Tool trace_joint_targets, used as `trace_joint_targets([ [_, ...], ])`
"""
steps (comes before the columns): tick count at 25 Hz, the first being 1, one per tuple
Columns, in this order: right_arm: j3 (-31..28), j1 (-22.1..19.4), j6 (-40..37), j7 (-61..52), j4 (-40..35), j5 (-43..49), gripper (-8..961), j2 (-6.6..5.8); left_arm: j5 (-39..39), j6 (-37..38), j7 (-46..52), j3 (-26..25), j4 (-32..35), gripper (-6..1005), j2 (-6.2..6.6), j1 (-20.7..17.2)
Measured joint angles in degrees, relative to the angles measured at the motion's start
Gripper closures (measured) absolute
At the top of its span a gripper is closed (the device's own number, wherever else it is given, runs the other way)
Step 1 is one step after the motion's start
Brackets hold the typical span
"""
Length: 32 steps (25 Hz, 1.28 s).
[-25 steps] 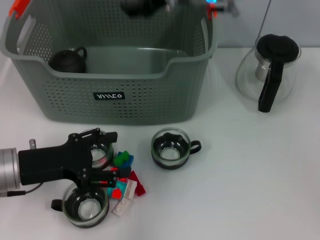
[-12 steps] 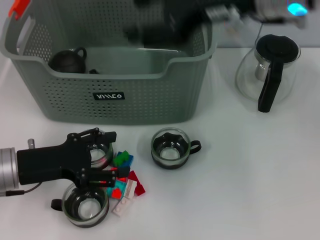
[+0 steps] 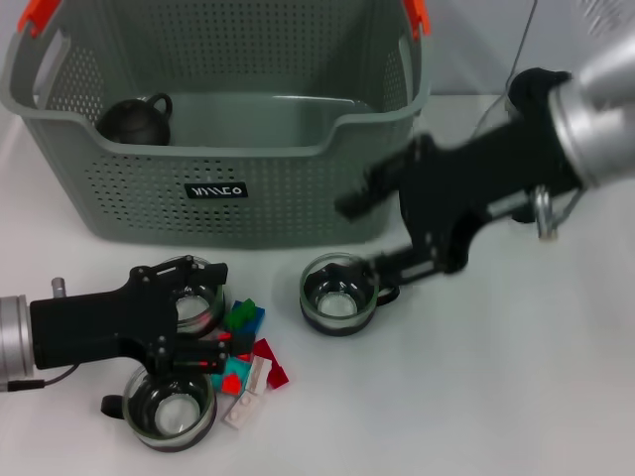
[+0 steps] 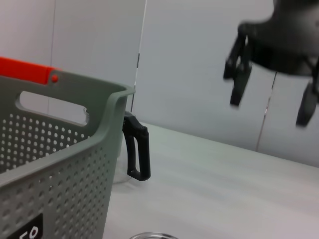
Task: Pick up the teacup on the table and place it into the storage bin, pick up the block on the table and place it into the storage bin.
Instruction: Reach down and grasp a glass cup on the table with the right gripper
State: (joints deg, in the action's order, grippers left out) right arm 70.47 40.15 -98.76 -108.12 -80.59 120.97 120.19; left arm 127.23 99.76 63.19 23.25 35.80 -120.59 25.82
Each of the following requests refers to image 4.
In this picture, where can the glass teacup black base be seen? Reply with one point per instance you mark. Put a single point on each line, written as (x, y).
(154, 235)

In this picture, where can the grey-green perforated storage basket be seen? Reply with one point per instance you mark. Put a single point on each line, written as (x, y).
(62, 186)

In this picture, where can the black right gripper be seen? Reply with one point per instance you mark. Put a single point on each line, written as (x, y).
(286, 37)

